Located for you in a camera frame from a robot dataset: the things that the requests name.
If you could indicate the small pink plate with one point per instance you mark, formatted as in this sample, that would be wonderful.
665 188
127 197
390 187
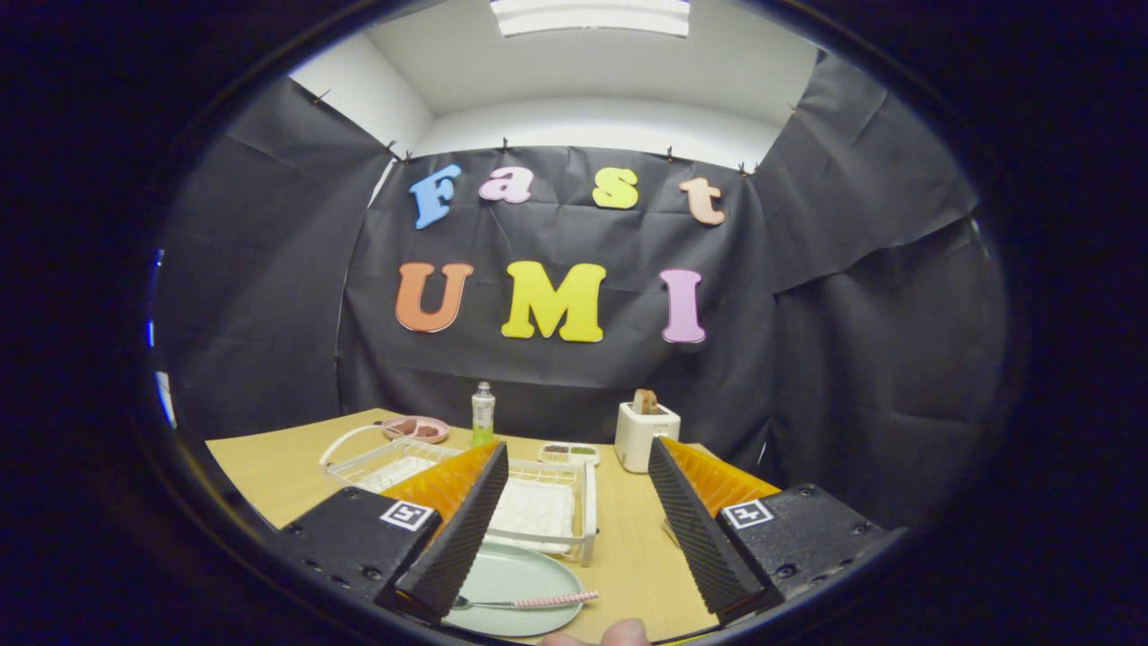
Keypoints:
435 422

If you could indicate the small white divided tray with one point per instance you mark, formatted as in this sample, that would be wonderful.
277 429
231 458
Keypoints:
569 453

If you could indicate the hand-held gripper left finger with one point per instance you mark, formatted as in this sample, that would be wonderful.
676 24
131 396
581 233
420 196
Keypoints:
462 538

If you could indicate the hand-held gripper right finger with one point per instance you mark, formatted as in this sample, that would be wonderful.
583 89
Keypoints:
700 538

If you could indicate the pale green plate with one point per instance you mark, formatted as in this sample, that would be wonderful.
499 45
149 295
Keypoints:
511 574

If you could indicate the green liquid bottle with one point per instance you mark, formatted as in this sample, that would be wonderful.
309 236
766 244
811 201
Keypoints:
483 417

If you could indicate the brown bread slice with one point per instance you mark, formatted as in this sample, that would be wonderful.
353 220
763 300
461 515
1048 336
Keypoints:
646 401

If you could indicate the ceiling light panel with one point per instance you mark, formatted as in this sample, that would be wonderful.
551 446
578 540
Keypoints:
592 16

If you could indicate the cream toaster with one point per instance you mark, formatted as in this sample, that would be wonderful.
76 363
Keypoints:
637 440

